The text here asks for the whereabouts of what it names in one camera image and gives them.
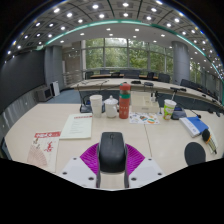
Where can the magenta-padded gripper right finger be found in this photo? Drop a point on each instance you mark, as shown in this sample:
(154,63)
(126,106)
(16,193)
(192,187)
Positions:
(146,170)

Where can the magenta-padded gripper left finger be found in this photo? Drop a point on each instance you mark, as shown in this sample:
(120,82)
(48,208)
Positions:
(75,170)

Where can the black computer mouse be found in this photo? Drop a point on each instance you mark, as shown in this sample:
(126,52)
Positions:
(112,151)

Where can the black mouse pad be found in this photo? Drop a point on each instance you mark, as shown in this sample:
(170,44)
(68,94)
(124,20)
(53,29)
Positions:
(195,154)

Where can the red fan print brochure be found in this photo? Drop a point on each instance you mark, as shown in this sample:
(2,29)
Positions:
(45,148)

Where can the white printed document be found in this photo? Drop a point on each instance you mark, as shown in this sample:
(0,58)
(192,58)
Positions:
(76,126)

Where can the colourful leaflet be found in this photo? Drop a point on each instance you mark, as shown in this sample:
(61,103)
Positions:
(144,118)

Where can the black conference microphone console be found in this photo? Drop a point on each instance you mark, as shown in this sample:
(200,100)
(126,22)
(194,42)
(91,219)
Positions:
(179,114)
(85,108)

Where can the green print paper cup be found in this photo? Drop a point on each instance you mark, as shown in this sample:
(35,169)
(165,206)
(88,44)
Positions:
(169,110)

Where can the blue and white book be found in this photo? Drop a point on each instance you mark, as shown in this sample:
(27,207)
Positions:
(195,126)

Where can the white cardboard box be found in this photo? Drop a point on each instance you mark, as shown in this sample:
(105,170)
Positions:
(144,103)

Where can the white paper cup stack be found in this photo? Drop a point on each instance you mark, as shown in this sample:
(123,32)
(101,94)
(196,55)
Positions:
(96,106)

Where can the black handheld microphone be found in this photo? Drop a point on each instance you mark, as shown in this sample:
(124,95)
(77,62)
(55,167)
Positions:
(206,135)

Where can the red drink bottle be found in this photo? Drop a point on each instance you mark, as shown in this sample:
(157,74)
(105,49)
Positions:
(124,101)

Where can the grey floor cabinet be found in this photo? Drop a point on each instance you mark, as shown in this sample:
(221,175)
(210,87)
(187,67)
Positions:
(44,94)

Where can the white standing panel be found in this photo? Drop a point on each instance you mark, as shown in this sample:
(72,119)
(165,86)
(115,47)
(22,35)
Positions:
(55,88)

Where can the long curved conference table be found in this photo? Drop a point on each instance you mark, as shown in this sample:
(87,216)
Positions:
(113,85)

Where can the group of dark chairs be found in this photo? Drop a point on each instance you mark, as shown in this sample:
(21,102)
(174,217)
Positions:
(163,77)

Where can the group of ceiling lights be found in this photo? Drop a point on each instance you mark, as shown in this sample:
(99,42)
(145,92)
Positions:
(110,15)

